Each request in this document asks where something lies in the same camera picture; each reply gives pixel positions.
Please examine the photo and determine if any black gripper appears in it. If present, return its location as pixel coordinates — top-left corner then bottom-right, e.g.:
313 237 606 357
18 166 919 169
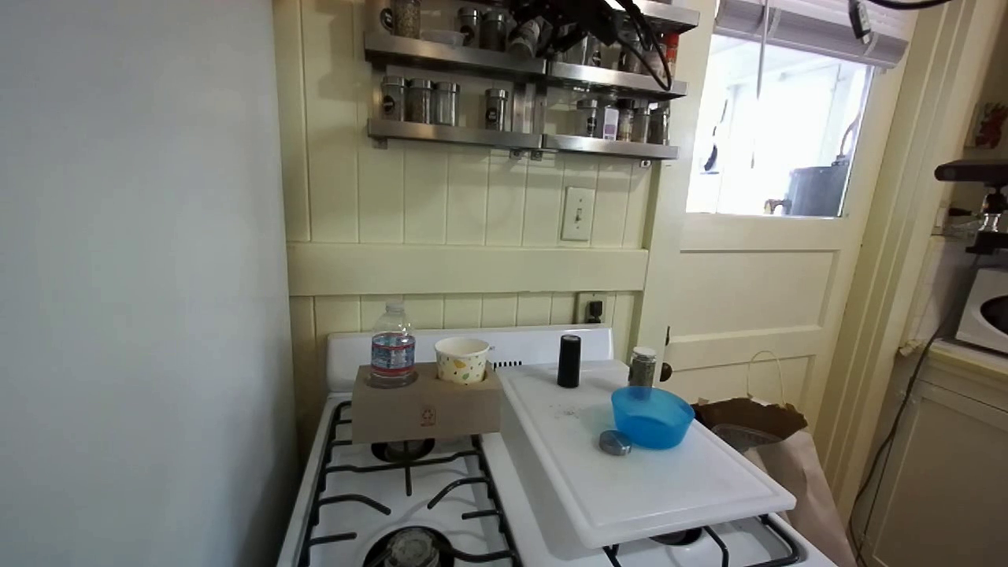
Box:
519 0 638 65

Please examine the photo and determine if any white label spice bottle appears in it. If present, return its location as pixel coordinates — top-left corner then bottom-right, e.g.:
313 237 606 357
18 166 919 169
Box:
507 10 546 61

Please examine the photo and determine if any clear plastic water bottle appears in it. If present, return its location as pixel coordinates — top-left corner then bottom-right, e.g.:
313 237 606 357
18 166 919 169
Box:
370 300 420 391

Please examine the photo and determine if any metal mug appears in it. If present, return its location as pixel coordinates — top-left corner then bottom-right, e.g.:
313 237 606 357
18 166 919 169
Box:
379 0 424 40

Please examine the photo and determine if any glass door window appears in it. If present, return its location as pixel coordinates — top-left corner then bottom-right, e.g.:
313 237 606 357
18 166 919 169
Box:
682 28 877 222

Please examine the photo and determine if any white window blind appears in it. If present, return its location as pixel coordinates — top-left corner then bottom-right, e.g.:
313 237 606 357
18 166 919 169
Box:
713 0 912 72

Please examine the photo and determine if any dark blue bucket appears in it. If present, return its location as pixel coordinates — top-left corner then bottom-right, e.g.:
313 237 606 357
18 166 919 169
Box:
785 151 855 221

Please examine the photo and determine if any white gas stove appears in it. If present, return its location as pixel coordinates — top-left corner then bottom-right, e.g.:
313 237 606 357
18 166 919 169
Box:
274 322 837 567

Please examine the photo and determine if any black pepper shaker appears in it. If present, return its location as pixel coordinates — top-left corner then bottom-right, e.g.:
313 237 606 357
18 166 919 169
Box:
554 329 587 391

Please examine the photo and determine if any patterned white paper cup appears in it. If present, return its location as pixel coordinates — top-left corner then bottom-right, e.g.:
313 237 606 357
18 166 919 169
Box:
431 335 493 388

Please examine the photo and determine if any cream panel door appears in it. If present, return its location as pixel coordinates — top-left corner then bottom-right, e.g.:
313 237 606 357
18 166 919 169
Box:
637 0 928 424

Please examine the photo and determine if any spice jar with pale lid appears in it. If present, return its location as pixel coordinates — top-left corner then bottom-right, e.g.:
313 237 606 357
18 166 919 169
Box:
625 342 661 395

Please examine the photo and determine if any brown cardboard box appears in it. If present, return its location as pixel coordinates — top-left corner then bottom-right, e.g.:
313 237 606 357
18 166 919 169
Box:
351 362 507 443

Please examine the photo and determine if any blue plastic bowl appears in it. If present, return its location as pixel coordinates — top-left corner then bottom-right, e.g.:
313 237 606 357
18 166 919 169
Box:
609 380 699 452

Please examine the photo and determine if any round metal lid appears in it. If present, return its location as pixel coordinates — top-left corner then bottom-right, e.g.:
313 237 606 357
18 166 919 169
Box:
596 428 637 460

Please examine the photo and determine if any round metal stove burner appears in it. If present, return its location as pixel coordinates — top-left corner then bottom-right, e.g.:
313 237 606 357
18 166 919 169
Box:
360 523 457 567
648 527 709 552
364 433 441 465

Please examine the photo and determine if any black stove grate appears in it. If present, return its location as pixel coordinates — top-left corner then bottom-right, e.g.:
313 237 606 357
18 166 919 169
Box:
300 396 525 567
603 510 813 567

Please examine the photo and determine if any white plastic cutting board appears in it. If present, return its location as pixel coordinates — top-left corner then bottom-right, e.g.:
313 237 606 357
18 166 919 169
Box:
493 358 801 552

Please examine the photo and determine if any black countertop appliance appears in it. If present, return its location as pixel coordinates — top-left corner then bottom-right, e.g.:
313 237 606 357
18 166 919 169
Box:
932 148 1008 254

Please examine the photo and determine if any white refrigerator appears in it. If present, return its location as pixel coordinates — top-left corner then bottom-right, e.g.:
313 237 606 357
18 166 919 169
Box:
0 0 300 567

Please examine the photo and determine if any brown paper bag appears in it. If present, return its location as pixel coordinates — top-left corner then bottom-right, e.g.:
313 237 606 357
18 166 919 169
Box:
692 395 859 567

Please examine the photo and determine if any white microwave oven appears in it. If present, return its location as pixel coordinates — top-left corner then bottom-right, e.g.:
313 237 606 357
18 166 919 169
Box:
952 265 1008 358

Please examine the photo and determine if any cream base cabinet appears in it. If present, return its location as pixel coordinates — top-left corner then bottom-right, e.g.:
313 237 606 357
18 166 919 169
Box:
855 336 1008 567

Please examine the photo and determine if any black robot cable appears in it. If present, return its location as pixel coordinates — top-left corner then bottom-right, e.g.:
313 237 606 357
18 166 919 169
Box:
840 0 953 48
620 0 678 93

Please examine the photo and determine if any cream light switch plate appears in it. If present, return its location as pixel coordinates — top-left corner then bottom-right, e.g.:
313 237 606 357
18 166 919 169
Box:
556 184 599 244

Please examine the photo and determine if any cream wall outlet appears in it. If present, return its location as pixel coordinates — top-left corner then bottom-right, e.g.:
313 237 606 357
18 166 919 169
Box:
577 293 612 326

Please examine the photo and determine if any black appliance cord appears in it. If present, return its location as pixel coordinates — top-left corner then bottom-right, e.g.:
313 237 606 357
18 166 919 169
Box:
848 322 946 530

